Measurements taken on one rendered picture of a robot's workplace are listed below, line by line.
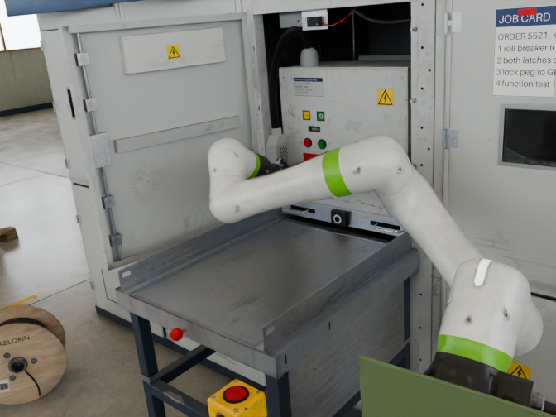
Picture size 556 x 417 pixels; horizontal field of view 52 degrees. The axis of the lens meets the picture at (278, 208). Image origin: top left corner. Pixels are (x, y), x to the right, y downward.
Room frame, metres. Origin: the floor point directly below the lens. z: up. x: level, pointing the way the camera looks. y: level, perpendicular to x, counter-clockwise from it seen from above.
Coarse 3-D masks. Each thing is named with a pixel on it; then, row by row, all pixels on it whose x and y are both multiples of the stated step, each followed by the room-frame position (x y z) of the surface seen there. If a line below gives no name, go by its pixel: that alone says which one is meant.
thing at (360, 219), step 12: (300, 204) 1.93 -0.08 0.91; (312, 204) 1.89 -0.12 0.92; (324, 204) 1.87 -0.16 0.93; (312, 216) 1.90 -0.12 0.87; (324, 216) 1.86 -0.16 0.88; (348, 216) 1.79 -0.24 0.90; (360, 216) 1.76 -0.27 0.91; (372, 216) 1.73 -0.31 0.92; (384, 216) 1.70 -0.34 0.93; (372, 228) 1.73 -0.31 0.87; (396, 228) 1.67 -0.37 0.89
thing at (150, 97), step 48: (96, 48) 1.72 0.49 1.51; (144, 48) 1.78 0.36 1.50; (192, 48) 1.88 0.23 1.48; (240, 48) 2.02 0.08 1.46; (96, 96) 1.71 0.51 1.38; (144, 96) 1.80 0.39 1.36; (192, 96) 1.90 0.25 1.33; (240, 96) 2.01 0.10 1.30; (96, 144) 1.67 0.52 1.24; (144, 144) 1.76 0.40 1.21; (192, 144) 1.88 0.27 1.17; (96, 192) 1.65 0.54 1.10; (144, 192) 1.77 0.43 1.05; (192, 192) 1.87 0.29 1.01; (144, 240) 1.75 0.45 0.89
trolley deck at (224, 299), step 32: (288, 224) 1.91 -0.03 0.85; (224, 256) 1.66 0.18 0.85; (256, 256) 1.64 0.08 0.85; (288, 256) 1.62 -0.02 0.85; (320, 256) 1.60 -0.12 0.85; (352, 256) 1.58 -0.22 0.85; (416, 256) 1.56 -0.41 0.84; (160, 288) 1.48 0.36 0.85; (192, 288) 1.46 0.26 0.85; (224, 288) 1.44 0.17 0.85; (256, 288) 1.43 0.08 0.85; (288, 288) 1.41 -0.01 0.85; (384, 288) 1.42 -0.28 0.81; (160, 320) 1.36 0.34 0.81; (192, 320) 1.27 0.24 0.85; (224, 320) 1.26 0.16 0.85; (256, 320) 1.25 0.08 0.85; (320, 320) 1.22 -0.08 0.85; (352, 320) 1.30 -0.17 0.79; (224, 352) 1.19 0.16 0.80; (256, 352) 1.12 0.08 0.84; (288, 352) 1.11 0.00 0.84
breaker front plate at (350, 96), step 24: (288, 72) 1.96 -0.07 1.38; (312, 72) 1.89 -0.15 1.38; (336, 72) 1.82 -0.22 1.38; (360, 72) 1.76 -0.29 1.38; (384, 72) 1.71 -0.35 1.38; (288, 96) 1.96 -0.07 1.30; (312, 96) 1.89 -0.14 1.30; (336, 96) 1.83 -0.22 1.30; (360, 96) 1.77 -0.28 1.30; (288, 120) 1.97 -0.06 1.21; (312, 120) 1.89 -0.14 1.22; (336, 120) 1.83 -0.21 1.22; (360, 120) 1.77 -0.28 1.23; (384, 120) 1.71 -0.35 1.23; (312, 144) 1.90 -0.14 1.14; (336, 144) 1.83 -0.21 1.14
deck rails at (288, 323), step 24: (264, 216) 1.93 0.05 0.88; (192, 240) 1.67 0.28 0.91; (216, 240) 1.75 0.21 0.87; (240, 240) 1.79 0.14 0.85; (408, 240) 1.59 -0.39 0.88; (144, 264) 1.53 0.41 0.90; (168, 264) 1.60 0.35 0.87; (192, 264) 1.62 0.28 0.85; (360, 264) 1.39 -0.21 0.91; (384, 264) 1.49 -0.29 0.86; (336, 288) 1.31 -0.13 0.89; (288, 312) 1.16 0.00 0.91; (312, 312) 1.23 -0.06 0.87; (264, 336) 1.10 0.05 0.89; (288, 336) 1.16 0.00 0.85
